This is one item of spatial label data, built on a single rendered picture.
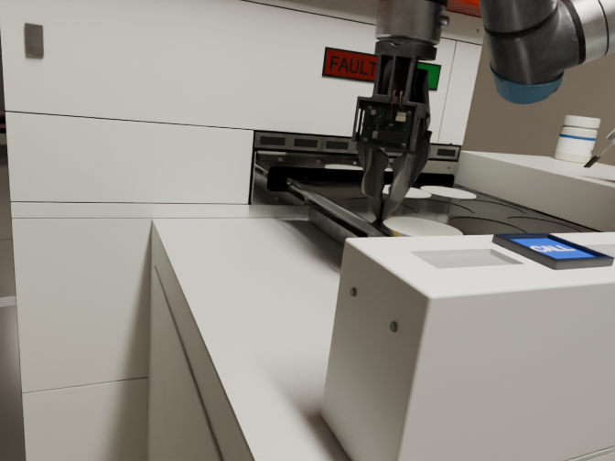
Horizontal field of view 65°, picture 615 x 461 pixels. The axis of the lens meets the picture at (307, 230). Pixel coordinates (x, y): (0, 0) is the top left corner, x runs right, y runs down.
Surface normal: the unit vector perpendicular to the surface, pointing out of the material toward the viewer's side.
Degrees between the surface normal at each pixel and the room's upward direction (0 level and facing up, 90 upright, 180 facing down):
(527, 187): 90
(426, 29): 90
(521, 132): 90
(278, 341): 0
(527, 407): 90
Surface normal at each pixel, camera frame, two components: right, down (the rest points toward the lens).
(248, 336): 0.11, -0.95
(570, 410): 0.40, 0.30
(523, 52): -0.19, 0.82
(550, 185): -0.91, 0.01
